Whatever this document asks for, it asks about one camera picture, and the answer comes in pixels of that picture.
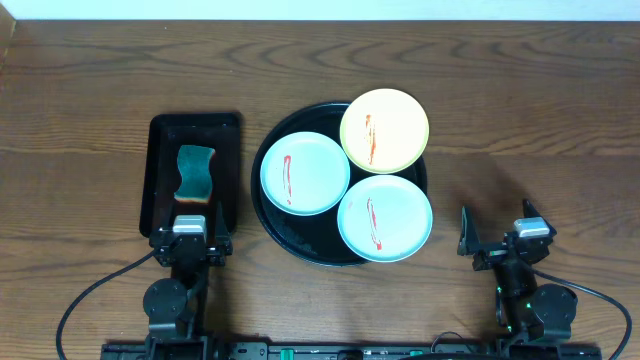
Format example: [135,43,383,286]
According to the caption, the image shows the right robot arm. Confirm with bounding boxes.
[457,200,577,357]

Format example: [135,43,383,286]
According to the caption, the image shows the yellow plate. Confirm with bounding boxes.
[339,88,430,174]

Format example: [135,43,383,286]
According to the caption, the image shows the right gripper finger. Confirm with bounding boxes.
[522,199,547,225]
[457,206,481,256]

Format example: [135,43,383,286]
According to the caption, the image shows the rectangular black tray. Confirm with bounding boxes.
[139,112,241,237]

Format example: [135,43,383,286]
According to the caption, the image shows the light blue plate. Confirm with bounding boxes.
[337,175,434,263]
[259,132,351,216]

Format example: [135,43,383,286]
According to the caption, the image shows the light blue plate front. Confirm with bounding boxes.
[337,175,434,263]

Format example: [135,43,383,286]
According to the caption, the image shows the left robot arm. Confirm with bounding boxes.
[143,204,233,360]

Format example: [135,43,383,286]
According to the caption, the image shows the green scouring sponge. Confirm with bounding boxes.
[174,145,215,203]

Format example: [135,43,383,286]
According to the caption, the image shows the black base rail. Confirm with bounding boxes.
[100,341,603,360]

